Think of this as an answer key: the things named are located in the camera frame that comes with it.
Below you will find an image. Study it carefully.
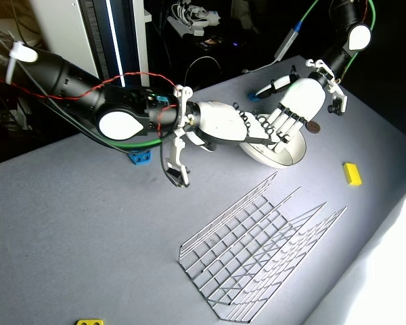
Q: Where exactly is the white cabinet with light strip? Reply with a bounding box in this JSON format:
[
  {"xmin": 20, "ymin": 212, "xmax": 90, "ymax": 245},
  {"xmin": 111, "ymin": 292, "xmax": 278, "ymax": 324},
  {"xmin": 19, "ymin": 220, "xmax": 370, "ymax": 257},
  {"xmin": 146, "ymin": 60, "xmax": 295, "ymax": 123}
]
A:
[{"xmin": 30, "ymin": 0, "xmax": 153, "ymax": 89}]

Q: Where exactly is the thin looped cable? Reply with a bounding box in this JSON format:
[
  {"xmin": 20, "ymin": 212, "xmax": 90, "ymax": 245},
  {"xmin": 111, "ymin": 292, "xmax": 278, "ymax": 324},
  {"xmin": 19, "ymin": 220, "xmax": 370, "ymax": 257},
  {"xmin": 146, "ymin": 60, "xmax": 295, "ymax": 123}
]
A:
[{"xmin": 184, "ymin": 56, "xmax": 223, "ymax": 92}]

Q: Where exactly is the blue pentagon block with holes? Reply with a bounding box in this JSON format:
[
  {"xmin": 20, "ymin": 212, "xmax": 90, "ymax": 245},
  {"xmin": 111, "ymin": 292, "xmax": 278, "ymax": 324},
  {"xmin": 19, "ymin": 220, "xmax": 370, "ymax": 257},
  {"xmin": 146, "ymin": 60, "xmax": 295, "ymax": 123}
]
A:
[{"xmin": 127, "ymin": 150, "xmax": 153, "ymax": 166}]

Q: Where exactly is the white cable with silver adapter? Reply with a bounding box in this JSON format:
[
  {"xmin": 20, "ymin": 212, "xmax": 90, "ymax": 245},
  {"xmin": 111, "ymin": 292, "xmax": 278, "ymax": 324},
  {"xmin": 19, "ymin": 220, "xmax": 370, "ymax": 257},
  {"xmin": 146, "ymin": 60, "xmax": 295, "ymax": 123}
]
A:
[{"xmin": 245, "ymin": 20, "xmax": 304, "ymax": 74}]

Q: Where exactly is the silver wire dish rack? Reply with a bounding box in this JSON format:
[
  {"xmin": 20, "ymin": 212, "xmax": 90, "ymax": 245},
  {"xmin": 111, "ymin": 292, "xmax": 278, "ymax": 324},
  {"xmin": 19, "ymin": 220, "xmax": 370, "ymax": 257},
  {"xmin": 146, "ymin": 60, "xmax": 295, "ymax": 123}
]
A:
[{"xmin": 178, "ymin": 171, "xmax": 348, "ymax": 322}]

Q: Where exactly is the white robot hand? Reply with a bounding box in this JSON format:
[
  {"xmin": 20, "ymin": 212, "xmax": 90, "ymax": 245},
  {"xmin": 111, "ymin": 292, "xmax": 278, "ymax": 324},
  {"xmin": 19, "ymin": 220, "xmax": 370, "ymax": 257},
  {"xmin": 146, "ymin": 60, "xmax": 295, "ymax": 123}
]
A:
[
  {"xmin": 185, "ymin": 100, "xmax": 283, "ymax": 152},
  {"xmin": 255, "ymin": 74, "xmax": 327, "ymax": 154}
]

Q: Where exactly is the yellow rectangular block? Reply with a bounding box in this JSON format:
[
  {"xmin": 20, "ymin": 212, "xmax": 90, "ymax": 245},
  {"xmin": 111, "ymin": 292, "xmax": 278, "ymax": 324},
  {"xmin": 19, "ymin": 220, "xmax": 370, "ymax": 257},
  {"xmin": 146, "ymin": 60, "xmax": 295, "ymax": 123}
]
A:
[{"xmin": 343, "ymin": 162, "xmax": 363, "ymax": 186}]

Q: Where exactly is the spare white robot hand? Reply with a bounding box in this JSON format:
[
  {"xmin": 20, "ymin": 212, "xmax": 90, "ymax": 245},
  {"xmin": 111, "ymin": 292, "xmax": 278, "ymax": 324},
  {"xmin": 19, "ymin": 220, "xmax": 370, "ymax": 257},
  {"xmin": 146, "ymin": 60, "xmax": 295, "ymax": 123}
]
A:
[{"xmin": 167, "ymin": 0, "xmax": 221, "ymax": 37}]

